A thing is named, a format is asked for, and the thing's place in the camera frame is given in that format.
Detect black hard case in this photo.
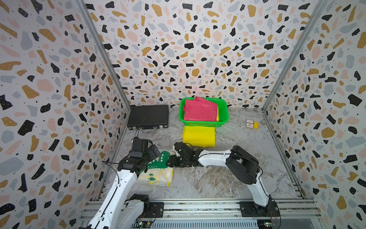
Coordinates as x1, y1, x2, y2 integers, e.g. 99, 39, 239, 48
127, 105, 169, 130

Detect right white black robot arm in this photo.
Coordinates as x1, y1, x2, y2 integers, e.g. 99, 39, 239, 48
166, 142, 272, 208

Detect plain yellow raincoat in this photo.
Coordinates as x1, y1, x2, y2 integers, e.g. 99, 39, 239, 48
182, 126, 215, 148

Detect white green dinosaur raincoat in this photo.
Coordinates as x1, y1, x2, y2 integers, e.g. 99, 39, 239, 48
137, 149, 173, 187

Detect yellow duck face raincoat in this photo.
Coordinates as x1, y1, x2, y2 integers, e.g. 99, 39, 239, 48
216, 107, 219, 122

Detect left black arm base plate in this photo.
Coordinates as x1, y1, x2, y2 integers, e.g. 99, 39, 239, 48
141, 202, 165, 218

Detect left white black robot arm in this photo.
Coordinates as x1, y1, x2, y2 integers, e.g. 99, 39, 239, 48
86, 137, 161, 229

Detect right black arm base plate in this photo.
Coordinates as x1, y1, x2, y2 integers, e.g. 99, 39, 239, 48
239, 199, 280, 217

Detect green plastic basket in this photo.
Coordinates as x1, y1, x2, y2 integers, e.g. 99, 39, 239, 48
179, 97, 229, 127

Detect pink raincoat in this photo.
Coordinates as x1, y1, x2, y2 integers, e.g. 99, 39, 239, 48
184, 97, 217, 121

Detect aluminium mounting rail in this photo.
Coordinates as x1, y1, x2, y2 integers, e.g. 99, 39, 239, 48
78, 198, 327, 229

